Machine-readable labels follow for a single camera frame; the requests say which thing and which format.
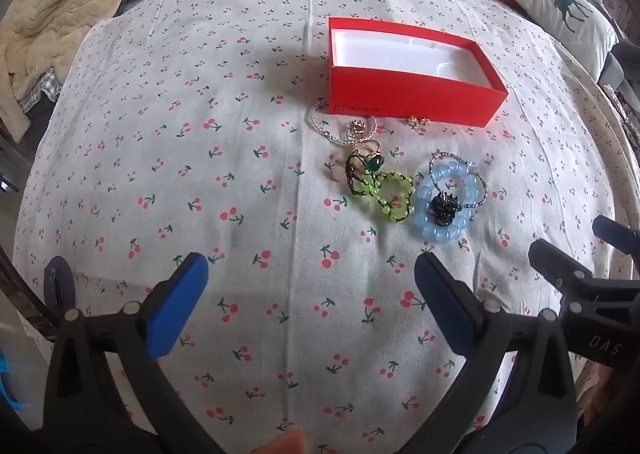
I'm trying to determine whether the red cardboard box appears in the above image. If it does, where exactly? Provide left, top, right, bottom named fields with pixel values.
left=329, top=18, right=508, bottom=127

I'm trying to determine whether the blue bead bracelet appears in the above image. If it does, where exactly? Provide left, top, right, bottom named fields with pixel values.
left=411, top=164, right=487, bottom=244

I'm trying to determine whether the deer print pillow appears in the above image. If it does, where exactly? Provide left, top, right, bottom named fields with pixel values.
left=514, top=0, right=620, bottom=81

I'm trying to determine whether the small gold earring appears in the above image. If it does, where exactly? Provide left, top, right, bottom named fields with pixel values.
left=407, top=116, right=431, bottom=130

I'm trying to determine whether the clear crystal bead bracelet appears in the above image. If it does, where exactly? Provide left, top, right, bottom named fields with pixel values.
left=305, top=100, right=378, bottom=146

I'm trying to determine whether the cherry print bed sheet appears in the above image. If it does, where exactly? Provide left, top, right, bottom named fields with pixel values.
left=13, top=0, right=639, bottom=453

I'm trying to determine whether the left hand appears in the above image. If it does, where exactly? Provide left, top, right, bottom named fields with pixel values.
left=254, top=429, right=309, bottom=454

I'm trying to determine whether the thin multicolour seed bead bracelet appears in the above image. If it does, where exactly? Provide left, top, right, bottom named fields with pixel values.
left=427, top=149, right=488, bottom=209

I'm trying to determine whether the beige quilted blanket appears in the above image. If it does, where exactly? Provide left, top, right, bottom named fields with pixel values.
left=1, top=0, right=122, bottom=142

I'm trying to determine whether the right hand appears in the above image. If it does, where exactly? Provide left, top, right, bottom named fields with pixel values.
left=582, top=364, right=639, bottom=434

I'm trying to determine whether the gold bangle with green stone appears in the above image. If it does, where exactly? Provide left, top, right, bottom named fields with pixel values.
left=347, top=139, right=385, bottom=175

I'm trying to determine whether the green bead bracelet black cord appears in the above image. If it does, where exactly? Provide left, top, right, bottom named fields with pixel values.
left=344, top=153, right=418, bottom=225

